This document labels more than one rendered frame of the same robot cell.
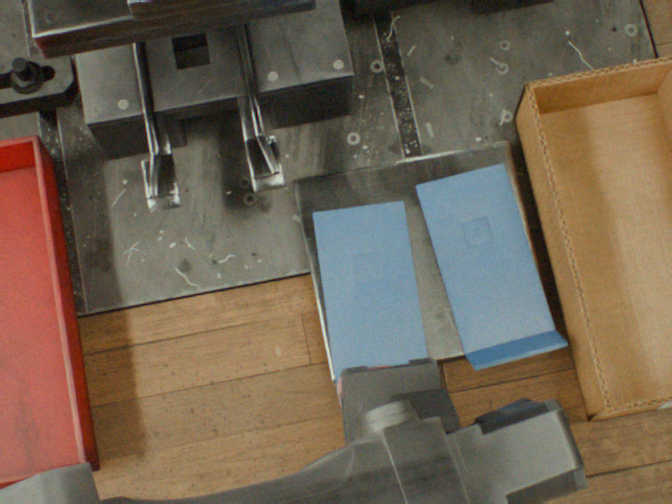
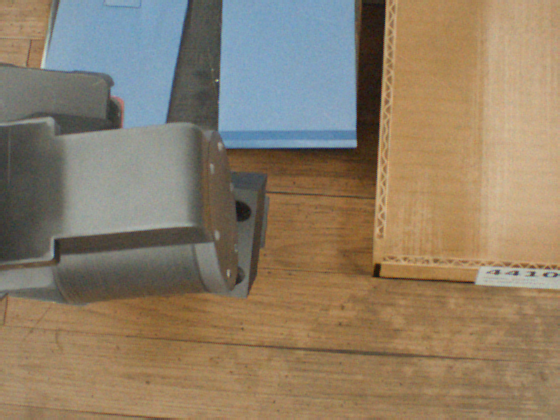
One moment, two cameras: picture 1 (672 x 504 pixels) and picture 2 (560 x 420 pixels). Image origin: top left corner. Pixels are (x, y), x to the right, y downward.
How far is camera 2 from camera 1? 0.45 m
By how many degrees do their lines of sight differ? 7
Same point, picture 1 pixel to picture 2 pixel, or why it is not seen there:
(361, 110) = not seen: outside the picture
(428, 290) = (197, 39)
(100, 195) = not seen: outside the picture
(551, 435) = (161, 161)
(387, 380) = (29, 86)
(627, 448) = (416, 327)
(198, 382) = not seen: outside the picture
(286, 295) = (22, 13)
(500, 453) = (70, 171)
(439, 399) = (84, 124)
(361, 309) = (98, 41)
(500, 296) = (292, 67)
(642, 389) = (461, 250)
